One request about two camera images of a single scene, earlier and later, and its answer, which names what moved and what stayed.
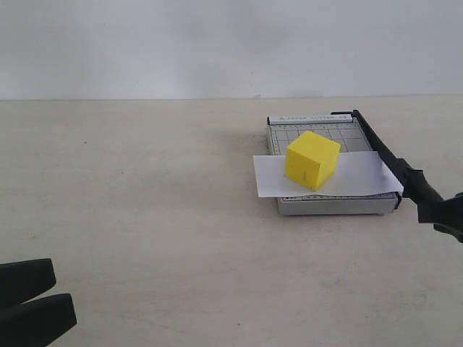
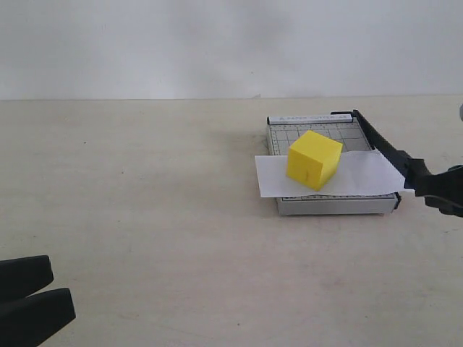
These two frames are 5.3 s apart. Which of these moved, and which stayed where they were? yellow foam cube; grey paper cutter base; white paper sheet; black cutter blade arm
Moved: black cutter blade arm
Stayed: grey paper cutter base; white paper sheet; yellow foam cube
